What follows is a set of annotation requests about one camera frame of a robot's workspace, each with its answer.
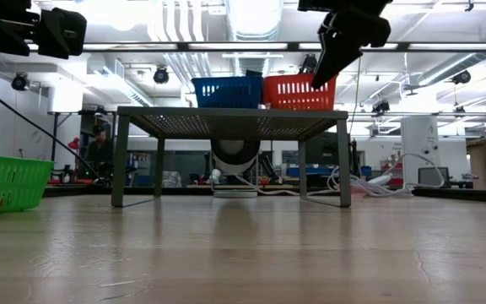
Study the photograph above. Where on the dark computer monitor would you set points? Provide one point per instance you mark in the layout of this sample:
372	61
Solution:
323	148

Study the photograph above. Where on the red lamp shade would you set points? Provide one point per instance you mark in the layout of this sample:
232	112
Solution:
74	144

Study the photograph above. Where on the blue plastic basket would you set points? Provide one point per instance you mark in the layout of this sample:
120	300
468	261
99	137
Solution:
226	95

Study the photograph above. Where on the person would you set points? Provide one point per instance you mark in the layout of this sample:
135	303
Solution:
99	150

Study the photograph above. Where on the white box unit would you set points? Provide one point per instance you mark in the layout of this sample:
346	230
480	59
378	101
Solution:
419	139

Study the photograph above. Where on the black ceiling spotlight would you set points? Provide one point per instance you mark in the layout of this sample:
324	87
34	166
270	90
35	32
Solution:
461	77
160	75
380	106
308	63
19	81

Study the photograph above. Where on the white cylindrical camera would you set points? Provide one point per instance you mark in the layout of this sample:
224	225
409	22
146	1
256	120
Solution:
234	154

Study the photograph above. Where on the black aluminium frame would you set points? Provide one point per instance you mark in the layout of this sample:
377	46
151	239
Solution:
458	194

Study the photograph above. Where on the orange plastic basket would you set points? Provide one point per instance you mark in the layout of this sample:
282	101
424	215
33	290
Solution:
298	99

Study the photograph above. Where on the grey perforated metal riser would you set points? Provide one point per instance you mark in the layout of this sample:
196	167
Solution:
226	112

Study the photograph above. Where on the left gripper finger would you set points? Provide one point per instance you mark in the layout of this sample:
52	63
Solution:
61	34

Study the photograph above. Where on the green plastic basket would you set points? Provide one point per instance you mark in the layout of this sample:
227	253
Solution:
7	186

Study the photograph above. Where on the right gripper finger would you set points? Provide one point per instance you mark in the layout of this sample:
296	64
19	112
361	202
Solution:
338	46

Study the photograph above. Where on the small grey monitor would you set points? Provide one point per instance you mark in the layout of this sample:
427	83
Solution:
433	176

